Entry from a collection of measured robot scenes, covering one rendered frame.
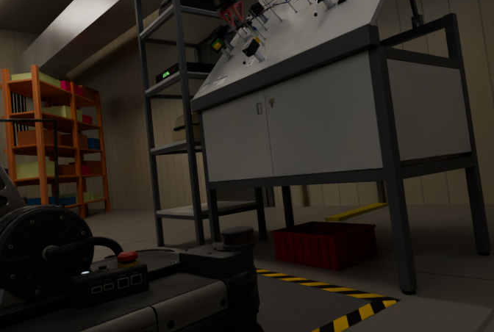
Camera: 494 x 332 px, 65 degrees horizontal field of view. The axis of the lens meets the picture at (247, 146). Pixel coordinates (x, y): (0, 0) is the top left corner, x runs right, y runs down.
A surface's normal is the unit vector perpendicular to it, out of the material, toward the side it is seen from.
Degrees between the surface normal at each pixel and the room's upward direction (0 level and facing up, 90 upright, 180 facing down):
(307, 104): 90
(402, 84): 90
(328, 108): 90
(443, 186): 90
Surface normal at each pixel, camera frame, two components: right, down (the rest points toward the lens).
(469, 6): -0.71, 0.04
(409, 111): 0.59, -0.11
